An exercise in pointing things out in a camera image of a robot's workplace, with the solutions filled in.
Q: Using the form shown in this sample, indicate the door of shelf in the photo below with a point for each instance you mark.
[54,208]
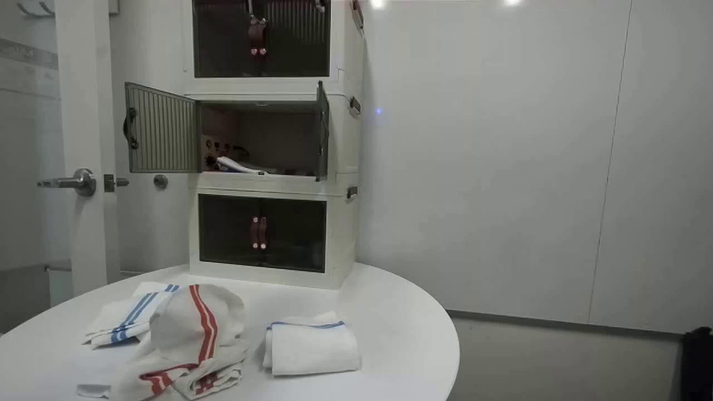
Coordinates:
[159,130]
[322,130]

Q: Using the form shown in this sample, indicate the items inside middle shelf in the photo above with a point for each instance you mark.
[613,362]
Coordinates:
[224,154]

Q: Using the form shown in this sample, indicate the white room door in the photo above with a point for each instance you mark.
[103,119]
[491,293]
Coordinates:
[91,136]

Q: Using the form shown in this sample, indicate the white stacked storage cabinet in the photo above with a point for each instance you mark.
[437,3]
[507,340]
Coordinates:
[253,69]

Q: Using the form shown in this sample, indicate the folded white towel blue edge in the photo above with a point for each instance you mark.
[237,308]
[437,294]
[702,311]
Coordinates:
[302,349]

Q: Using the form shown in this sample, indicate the red striped white towel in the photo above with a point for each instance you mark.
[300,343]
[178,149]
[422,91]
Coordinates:
[194,349]

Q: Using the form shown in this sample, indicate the blue striped white towel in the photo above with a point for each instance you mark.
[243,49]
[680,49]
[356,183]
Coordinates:
[129,318]

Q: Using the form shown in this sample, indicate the silver door lever handle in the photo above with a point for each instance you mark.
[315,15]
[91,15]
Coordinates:
[81,180]

